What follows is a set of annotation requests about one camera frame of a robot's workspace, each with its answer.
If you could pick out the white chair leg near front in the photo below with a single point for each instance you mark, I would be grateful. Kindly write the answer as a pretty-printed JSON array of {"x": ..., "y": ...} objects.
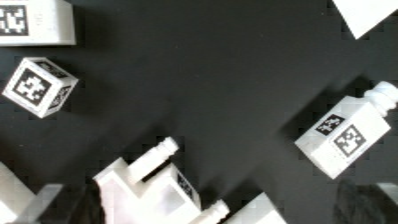
[{"x": 258, "y": 212}]

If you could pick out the white cube nut with tag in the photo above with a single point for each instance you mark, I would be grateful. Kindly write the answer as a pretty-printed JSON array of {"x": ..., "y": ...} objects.
[{"x": 40, "y": 86}]

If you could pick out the white chair leg with tag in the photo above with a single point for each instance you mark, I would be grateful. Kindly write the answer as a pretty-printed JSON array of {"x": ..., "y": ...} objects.
[{"x": 349, "y": 129}]

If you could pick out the white cube nut far left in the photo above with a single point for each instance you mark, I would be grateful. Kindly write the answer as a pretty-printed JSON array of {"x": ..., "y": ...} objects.
[{"x": 36, "y": 23}]

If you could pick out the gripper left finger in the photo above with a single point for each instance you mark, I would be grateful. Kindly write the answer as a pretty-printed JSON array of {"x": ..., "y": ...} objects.
[{"x": 26, "y": 205}]

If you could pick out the white chair seat part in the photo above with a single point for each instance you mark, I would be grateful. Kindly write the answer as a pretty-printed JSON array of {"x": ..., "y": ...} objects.
[{"x": 157, "y": 200}]

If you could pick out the white L-shaped border fence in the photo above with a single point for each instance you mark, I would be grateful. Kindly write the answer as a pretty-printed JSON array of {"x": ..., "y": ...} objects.
[{"x": 363, "y": 13}]

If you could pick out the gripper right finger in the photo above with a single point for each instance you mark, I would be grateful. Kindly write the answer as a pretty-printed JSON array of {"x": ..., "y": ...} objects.
[{"x": 367, "y": 206}]

